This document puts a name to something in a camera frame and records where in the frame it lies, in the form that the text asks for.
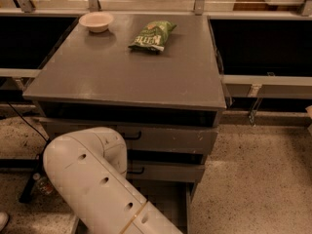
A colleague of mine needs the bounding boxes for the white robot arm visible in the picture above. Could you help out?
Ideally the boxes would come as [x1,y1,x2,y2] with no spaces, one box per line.
[43,127,182,234]

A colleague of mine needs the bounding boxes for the grey drawer cabinet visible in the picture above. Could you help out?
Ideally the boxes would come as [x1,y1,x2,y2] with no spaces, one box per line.
[22,13,228,193]

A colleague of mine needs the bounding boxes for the top grey drawer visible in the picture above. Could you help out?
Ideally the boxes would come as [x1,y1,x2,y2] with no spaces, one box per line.
[39,117,217,154]

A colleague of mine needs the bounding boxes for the middle grey drawer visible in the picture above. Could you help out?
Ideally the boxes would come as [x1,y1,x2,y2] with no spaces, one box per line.
[127,160,205,183]

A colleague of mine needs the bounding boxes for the open bottom grey drawer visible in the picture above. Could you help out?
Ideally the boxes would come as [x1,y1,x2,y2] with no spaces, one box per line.
[71,178,193,234]

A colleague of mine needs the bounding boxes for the green kettle chips bag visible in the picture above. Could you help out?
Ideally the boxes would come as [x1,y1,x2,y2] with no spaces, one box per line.
[129,20,176,52]

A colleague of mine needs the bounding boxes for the white paper bowl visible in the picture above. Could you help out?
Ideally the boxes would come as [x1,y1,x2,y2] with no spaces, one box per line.
[79,12,114,33]

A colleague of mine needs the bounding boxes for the small clear bottle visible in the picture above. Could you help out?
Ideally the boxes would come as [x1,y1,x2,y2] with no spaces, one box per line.
[32,173,54,195]

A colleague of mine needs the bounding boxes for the black metal leg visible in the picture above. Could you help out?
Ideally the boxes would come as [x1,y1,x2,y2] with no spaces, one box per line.
[19,142,49,204]

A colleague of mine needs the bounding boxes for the white shoe tip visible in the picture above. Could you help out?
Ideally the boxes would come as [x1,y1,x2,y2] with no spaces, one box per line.
[0,212,9,231]

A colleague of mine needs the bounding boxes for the metal bracket under shelf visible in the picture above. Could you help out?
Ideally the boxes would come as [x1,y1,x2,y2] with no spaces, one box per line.
[248,97,262,126]

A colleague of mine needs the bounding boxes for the black cable on floor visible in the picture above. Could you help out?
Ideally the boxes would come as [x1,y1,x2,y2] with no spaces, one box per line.
[5,101,50,144]

